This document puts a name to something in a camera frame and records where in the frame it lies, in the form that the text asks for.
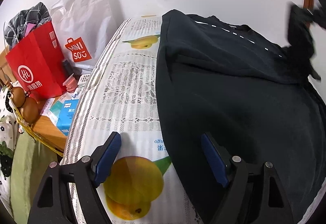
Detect red paper bag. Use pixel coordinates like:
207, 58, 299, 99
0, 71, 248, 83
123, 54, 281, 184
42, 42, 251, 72
6, 21, 67, 101

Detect dark plaid cloth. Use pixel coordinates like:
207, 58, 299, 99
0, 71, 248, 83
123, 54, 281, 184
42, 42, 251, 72
4, 2, 51, 50

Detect green bedding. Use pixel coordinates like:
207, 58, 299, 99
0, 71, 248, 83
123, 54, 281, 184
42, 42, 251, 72
11, 132, 57, 223

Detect black t-shirt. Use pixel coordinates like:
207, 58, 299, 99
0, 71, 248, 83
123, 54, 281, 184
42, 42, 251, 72
156, 10, 325, 223

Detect white floral cloth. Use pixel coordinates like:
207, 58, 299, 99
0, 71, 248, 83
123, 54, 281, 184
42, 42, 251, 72
0, 87, 18, 216

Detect blue white box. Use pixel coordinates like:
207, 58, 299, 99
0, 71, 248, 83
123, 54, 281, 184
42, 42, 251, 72
56, 99, 78, 136

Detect white Miniso paper bag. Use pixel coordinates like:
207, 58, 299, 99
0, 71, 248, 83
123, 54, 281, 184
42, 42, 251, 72
49, 0, 117, 71

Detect brown gourd ornament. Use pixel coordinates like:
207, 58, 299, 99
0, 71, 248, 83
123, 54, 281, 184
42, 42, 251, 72
8, 83, 39, 124

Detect pink small bottle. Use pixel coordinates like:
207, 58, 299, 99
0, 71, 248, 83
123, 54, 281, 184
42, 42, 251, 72
62, 74, 78, 93

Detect fruit print bed sheet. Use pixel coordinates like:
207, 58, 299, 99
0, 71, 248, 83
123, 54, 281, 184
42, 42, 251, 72
59, 15, 326, 224

